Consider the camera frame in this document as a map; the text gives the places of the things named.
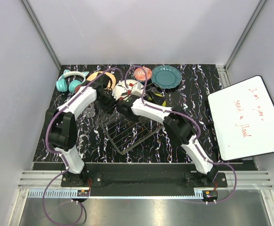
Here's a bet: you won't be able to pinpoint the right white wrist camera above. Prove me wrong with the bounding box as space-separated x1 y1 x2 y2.
131 82 144 97

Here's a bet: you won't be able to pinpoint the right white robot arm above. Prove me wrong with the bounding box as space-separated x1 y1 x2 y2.
117 95 218 187

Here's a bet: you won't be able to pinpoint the yellow-green bowl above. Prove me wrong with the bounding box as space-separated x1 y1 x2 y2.
151 93 167 107

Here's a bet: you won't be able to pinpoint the red patterned bowl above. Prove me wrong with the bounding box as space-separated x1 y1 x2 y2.
133 67 152 82

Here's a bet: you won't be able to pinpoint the pink cup brown lid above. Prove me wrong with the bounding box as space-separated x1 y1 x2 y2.
74 85 81 94

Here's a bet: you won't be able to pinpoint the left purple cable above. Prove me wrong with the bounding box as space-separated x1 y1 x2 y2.
42 67 123 226

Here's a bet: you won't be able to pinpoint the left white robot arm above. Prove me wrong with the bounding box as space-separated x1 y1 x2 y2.
45 71 116 186

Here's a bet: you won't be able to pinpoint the black marble pattern mat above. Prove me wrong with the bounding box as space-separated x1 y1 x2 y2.
32 64 229 163

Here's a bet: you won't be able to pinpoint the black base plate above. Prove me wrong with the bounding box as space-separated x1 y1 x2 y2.
61 163 227 188

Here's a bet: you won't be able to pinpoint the teal scalloped plate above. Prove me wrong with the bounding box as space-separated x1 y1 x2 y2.
151 65 182 89

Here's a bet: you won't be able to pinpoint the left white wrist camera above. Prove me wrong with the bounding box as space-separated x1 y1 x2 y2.
113 81 128 98

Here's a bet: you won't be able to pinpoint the orange floral plate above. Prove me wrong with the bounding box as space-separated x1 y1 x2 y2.
86 71 117 90

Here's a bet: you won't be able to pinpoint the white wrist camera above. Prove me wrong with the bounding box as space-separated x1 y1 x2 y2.
131 82 144 97
113 81 128 98

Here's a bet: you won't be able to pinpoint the wire dish rack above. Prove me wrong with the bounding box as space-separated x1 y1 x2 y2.
96 87 175 155

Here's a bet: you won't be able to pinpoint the white watermelon pattern plate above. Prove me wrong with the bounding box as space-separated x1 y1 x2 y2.
112 79 144 100

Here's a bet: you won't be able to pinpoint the clear glass cup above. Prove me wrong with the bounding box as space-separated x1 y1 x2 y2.
84 103 96 118

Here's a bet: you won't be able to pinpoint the teal cat-ear headphones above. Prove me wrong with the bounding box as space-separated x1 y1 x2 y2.
55 70 89 94

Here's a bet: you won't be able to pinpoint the white dry-erase board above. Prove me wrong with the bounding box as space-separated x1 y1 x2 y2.
208 75 274 161

